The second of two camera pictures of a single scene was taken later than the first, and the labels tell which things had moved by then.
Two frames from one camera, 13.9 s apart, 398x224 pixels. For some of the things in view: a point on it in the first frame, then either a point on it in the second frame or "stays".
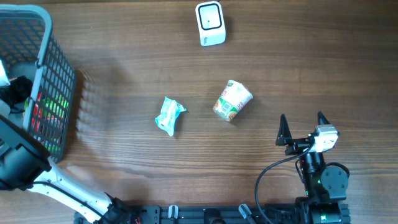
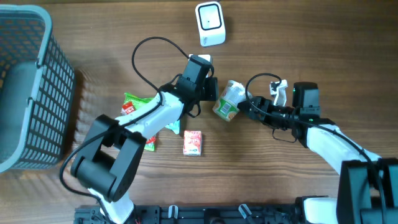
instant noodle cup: x=234 y=99 stays
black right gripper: x=296 y=144 -> x=259 y=101
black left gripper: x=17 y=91 -> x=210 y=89
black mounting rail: x=231 y=214 stays
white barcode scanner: x=211 y=23 stays
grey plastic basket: x=28 y=48 stays
